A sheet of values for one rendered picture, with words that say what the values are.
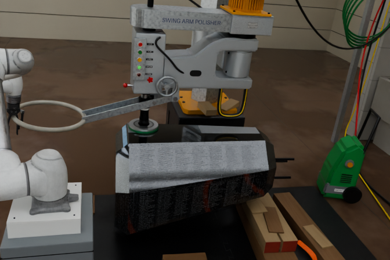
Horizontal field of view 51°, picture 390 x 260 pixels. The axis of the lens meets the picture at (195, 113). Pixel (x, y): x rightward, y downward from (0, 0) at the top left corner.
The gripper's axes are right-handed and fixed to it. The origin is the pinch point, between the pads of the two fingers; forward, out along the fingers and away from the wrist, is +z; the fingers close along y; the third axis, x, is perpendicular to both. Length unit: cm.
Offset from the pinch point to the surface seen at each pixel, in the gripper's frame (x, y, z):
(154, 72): -27, 83, -51
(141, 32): -22, 72, -76
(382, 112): 1, 400, 4
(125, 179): -52, 61, 14
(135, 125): -17, 79, -7
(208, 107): 1, 153, -10
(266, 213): -81, 169, 43
